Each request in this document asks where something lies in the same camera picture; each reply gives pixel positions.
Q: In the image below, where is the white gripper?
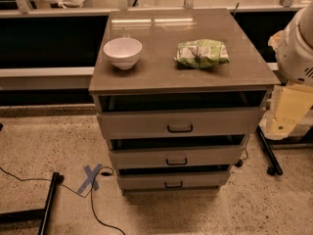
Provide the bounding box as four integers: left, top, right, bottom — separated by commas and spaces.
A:
266, 83, 313, 140

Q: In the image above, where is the grey drawer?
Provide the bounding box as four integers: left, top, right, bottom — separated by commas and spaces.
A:
117, 171, 230, 191
109, 145, 245, 169
97, 107, 264, 140

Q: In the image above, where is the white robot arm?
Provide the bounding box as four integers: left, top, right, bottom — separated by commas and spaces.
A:
266, 3, 313, 140

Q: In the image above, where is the grey drawer cabinet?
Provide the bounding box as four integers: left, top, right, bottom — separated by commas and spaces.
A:
89, 9, 279, 179

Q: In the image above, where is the black stand leg right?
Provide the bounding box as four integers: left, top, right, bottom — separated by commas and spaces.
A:
256, 126, 283, 175

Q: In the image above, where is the black stand leg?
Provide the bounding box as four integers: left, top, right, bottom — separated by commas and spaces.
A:
256, 126, 283, 175
0, 172, 64, 235

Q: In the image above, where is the green snack bag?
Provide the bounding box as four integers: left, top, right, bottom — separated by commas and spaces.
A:
174, 39, 230, 70

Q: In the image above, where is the white bowl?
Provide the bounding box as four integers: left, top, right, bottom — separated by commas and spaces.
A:
103, 37, 142, 70

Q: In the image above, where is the blue tape cross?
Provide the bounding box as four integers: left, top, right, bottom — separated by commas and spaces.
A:
77, 164, 102, 194

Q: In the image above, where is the black stand leg left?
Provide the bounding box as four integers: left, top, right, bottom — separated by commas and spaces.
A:
0, 172, 64, 235

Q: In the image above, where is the black cable right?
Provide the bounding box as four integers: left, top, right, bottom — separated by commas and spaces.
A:
234, 134, 250, 168

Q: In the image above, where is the black floor cable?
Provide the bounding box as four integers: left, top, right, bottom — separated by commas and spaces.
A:
0, 165, 126, 235

